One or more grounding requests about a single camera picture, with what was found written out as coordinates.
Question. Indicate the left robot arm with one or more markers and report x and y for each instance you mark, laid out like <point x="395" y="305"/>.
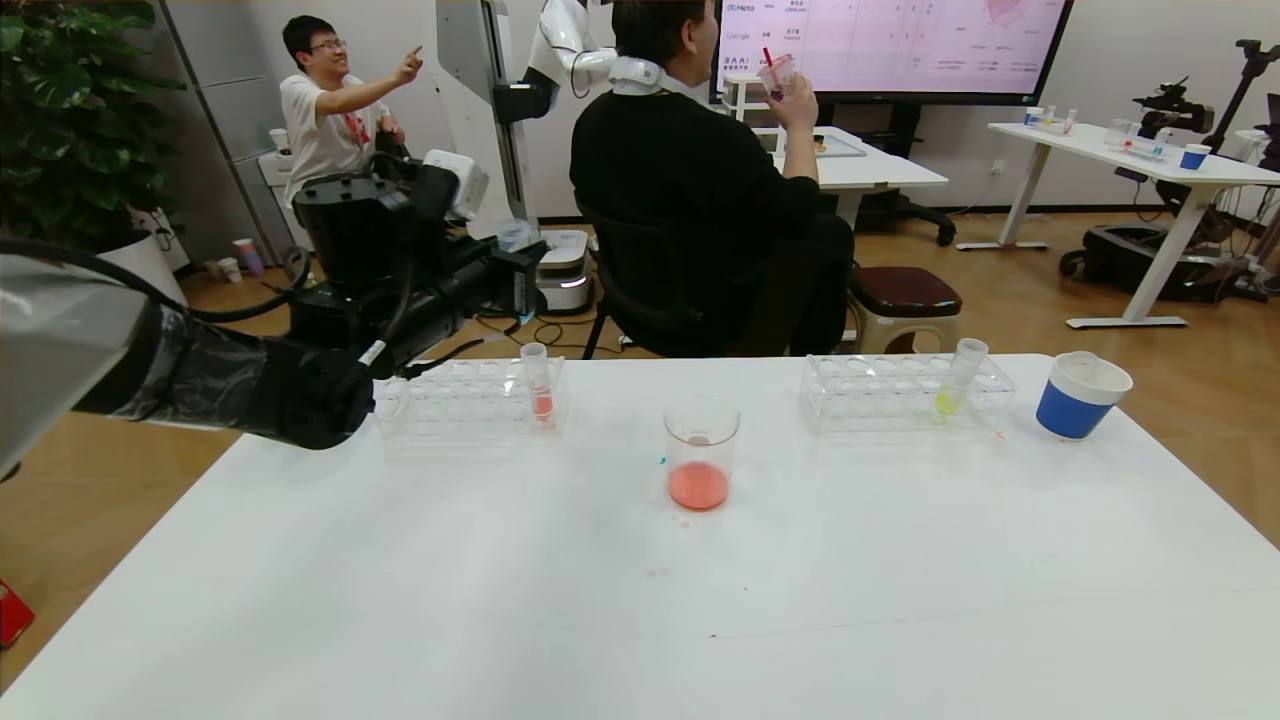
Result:
<point x="200" y="380"/>

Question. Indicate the white planter pot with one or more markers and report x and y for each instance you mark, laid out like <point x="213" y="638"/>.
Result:
<point x="150" y="265"/>

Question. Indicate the pale red pigment test tube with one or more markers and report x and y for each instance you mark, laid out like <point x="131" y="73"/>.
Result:
<point x="538" y="383"/>

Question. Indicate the red flat object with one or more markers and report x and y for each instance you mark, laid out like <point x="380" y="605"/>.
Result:
<point x="12" y="613"/>

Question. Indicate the pink cup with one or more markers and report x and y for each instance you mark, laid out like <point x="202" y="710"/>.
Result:
<point x="249" y="260"/>

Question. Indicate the black office chair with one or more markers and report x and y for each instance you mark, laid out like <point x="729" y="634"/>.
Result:
<point x="650" y="300"/>

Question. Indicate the clear glass beaker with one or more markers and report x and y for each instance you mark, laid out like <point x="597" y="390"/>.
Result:
<point x="700" y="480"/>

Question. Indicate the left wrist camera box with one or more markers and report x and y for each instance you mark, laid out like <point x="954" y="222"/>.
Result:
<point x="460" y="185"/>

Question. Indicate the blue white paper cup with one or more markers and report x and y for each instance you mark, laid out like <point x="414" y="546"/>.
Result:
<point x="1075" y="405"/>

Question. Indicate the drink cup red straw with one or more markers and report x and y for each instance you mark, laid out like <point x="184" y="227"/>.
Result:
<point x="776" y="75"/>

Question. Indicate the green potted plant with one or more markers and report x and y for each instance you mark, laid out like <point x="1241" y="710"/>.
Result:
<point x="70" y="120"/>

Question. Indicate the small white blue container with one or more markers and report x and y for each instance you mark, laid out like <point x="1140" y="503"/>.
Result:
<point x="1033" y="117"/>

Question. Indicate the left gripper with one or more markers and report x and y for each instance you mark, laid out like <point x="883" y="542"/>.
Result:
<point x="522" y="282"/>

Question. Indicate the white drawer shelf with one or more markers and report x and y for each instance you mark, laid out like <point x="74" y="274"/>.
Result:
<point x="740" y="95"/>

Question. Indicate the white desk with tray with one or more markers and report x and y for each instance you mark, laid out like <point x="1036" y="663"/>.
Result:
<point x="885" y="172"/>

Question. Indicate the small glass beaker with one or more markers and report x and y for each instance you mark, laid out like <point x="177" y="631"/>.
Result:
<point x="1119" y="134"/>

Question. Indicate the small blue paper cup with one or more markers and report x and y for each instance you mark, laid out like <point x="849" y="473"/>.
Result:
<point x="1194" y="159"/>

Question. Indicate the white desk T-shaped legs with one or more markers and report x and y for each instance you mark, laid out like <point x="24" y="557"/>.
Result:
<point x="1100" y="146"/>

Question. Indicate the clear acrylic tube rack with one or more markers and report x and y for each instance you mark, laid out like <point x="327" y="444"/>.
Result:
<point x="895" y="395"/>
<point x="470" y="402"/>

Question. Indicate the large display screen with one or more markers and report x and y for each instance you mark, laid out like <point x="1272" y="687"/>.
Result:
<point x="900" y="50"/>

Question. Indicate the brown cushioned stool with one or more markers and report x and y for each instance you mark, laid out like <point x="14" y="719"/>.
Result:
<point x="905" y="295"/>

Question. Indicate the white humanoid robot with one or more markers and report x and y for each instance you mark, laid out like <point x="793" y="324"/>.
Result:
<point x="490" y="100"/>

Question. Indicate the yellow pigment test tube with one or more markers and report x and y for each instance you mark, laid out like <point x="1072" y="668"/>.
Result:
<point x="958" y="378"/>

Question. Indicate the grey tray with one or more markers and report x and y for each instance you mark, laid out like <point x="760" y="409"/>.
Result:
<point x="845" y="148"/>

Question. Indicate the seated man black sweater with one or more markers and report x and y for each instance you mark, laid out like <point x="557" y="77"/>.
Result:
<point x="680" y="170"/>

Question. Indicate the seated man white shirt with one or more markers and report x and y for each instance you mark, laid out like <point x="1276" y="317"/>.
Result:
<point x="320" y="130"/>

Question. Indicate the small white cup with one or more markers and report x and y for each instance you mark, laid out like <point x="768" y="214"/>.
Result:
<point x="229" y="270"/>

